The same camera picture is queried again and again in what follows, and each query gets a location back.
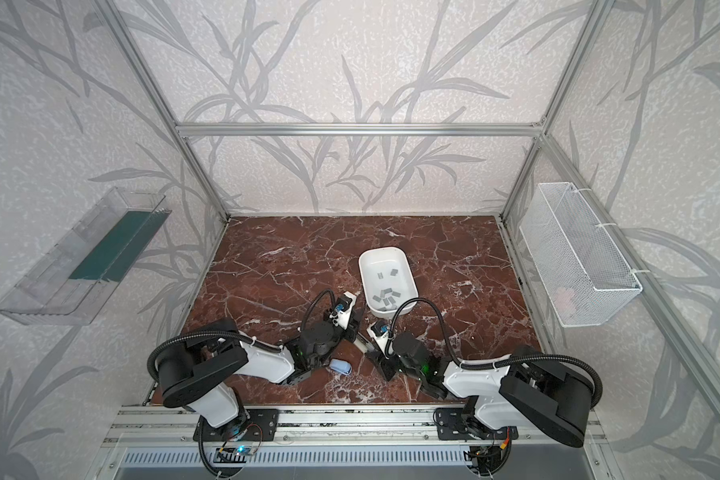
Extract large beige black stapler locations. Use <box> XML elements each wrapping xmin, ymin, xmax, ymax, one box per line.
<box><xmin>352</xmin><ymin>331</ymin><xmax>376</xmax><ymax>354</ymax></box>

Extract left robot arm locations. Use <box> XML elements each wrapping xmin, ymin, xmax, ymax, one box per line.
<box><xmin>147</xmin><ymin>311</ymin><xmax>360</xmax><ymax>432</ymax></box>

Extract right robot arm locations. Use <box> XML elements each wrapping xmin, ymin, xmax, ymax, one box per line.
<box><xmin>367</xmin><ymin>322</ymin><xmax>603</xmax><ymax>448</ymax></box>

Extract staple strips in tray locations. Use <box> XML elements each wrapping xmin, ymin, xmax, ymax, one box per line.
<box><xmin>369</xmin><ymin>267</ymin><xmax>410</xmax><ymax>312</ymax></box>

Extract white oval tray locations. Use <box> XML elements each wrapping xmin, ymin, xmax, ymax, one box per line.
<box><xmin>358</xmin><ymin>247</ymin><xmax>418</xmax><ymax>320</ymax></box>

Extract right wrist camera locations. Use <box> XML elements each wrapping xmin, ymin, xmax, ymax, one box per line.
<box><xmin>367</xmin><ymin>319</ymin><xmax>391</xmax><ymax>358</ymax></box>

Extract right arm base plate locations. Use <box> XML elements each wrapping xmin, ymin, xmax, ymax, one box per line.
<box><xmin>433</xmin><ymin>407</ymin><xmax>519</xmax><ymax>441</ymax></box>

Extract aluminium front rail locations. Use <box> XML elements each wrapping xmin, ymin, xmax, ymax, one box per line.
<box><xmin>101</xmin><ymin>403</ymin><xmax>607</xmax><ymax>448</ymax></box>

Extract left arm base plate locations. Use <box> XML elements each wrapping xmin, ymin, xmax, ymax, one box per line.
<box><xmin>193</xmin><ymin>408</ymin><xmax>279</xmax><ymax>443</ymax></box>

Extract white wire mesh basket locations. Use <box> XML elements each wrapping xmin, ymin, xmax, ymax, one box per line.
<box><xmin>520</xmin><ymin>182</ymin><xmax>643</xmax><ymax>328</ymax></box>

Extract clear acrylic wall shelf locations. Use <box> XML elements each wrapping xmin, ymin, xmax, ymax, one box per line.
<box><xmin>0</xmin><ymin>187</ymin><xmax>171</xmax><ymax>326</ymax></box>

